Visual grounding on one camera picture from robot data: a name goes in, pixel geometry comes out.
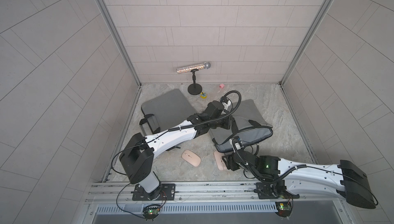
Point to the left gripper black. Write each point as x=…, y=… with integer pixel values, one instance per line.
x=226, y=121

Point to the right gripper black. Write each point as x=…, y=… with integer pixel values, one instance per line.
x=229, y=161

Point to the grey laptop bag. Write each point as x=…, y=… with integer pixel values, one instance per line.
x=247, y=124
x=166, y=111

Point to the pink computer mouse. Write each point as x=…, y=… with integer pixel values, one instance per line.
x=191, y=158
x=219, y=160

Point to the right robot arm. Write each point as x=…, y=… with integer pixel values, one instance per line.
x=279, y=178

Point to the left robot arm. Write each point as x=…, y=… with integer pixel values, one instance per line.
x=137, y=158

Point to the small yellow blue toy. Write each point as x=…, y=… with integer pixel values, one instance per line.
x=203, y=95

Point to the black microphone stand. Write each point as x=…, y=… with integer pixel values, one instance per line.
x=194, y=88

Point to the glitter microphone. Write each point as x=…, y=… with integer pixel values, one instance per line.
x=190, y=68

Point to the right circuit board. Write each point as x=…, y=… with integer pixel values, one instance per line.
x=284, y=209

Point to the circuit board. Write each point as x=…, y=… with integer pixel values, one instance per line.
x=151, y=211
x=284, y=209

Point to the left circuit board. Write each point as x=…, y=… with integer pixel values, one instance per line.
x=151, y=211

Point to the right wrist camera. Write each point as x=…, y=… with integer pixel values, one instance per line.
x=237, y=144

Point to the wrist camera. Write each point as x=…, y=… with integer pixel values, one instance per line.
x=237, y=144
x=226, y=102

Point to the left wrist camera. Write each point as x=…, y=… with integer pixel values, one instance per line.
x=226, y=102

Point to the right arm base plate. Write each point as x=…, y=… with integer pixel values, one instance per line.
x=274, y=191

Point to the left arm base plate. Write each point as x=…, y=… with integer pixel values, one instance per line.
x=163, y=192

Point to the aluminium mounting rail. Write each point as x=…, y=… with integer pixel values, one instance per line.
x=185, y=192

